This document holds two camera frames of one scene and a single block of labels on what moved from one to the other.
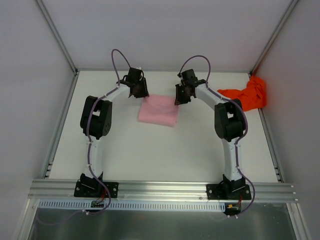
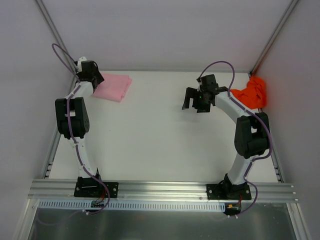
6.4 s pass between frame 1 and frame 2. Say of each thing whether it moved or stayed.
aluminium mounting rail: stayed
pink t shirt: moved
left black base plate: stayed
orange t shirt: stayed
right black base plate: stayed
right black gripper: moved
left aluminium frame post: stayed
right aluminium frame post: stayed
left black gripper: moved
